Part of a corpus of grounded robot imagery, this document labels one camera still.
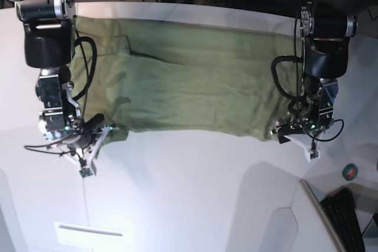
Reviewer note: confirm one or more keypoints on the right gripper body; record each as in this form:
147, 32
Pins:
52, 127

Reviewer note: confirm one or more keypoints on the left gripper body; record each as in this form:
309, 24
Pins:
304, 118

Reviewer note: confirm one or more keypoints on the green t-shirt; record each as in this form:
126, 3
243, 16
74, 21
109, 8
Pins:
157, 75

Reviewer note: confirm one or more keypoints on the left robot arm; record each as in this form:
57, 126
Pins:
326, 28

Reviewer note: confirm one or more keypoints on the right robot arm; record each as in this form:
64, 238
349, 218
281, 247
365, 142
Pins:
49, 45

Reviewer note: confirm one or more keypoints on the green tape roll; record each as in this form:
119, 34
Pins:
350, 172

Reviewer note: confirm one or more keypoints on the black keyboard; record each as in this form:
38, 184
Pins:
340, 209

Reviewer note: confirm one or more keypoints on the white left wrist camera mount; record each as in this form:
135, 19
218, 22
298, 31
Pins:
309, 146

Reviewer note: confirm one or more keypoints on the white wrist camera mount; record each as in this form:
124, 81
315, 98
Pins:
82, 149
309, 146

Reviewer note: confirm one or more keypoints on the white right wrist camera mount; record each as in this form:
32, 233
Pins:
82, 149

